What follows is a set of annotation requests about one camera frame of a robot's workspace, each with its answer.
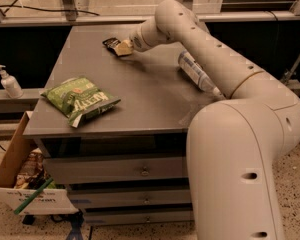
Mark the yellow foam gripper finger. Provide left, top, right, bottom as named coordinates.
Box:
left=114, top=40, right=134, bottom=57

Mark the green chip bag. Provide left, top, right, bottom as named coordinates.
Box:
left=42, top=77, right=121, bottom=128

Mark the white pump dispenser bottle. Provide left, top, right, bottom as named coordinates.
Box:
left=0, top=65, right=23, bottom=99

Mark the black cable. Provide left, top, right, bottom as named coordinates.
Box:
left=0, top=0, right=101, bottom=18

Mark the middle grey drawer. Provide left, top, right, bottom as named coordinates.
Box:
left=68, top=189, right=191, bottom=209

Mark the black rxbar chocolate wrapper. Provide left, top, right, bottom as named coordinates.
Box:
left=102, top=37, right=121, bottom=53

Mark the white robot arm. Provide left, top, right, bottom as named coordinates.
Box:
left=128, top=0, right=300, bottom=240

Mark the grey drawer cabinet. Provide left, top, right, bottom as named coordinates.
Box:
left=24, top=25, right=217, bottom=218

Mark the bottom grey drawer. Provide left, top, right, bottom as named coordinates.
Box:
left=84, top=210, right=193, bottom=226

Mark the grey drawer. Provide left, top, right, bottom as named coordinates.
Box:
left=44, top=154, right=187, bottom=184
left=84, top=210, right=193, bottom=226
left=68, top=189, right=191, bottom=209

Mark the green stick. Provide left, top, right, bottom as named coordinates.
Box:
left=14, top=177, right=53, bottom=215

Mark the blue clamp stand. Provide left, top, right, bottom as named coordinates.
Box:
left=66, top=212, right=84, bottom=240

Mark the cardboard box with snacks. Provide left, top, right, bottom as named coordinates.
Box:
left=0, top=111, right=78, bottom=215

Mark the clear plastic water bottle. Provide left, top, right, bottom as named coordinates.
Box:
left=178, top=50, right=224, bottom=99

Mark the top grey drawer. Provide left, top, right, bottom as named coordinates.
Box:
left=44, top=154, right=187, bottom=184

